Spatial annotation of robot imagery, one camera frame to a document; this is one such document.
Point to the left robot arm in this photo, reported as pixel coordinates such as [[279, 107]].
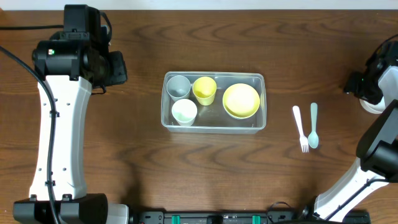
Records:
[[69, 67]]

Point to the yellow plastic bowl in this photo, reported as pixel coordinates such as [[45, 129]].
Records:
[[241, 101]]

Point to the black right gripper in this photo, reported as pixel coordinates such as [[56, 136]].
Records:
[[354, 84]]

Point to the mint green plastic spoon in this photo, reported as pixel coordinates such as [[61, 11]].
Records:
[[313, 138]]

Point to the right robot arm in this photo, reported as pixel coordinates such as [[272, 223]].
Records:
[[375, 165]]

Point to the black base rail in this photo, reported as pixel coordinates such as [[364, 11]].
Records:
[[275, 214]]

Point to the clear plastic container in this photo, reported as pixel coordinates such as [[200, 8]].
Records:
[[214, 118]]

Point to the pink plastic fork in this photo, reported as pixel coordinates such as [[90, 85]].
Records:
[[302, 138]]

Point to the grey plastic cup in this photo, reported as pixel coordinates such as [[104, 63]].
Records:
[[178, 87]]

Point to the white plastic bowl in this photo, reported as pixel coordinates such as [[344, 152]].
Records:
[[374, 109]]

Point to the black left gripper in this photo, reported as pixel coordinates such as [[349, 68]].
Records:
[[116, 69]]

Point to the white plastic cup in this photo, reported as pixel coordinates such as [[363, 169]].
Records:
[[184, 112]]

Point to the yellow plastic cup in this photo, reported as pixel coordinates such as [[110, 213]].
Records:
[[204, 90]]

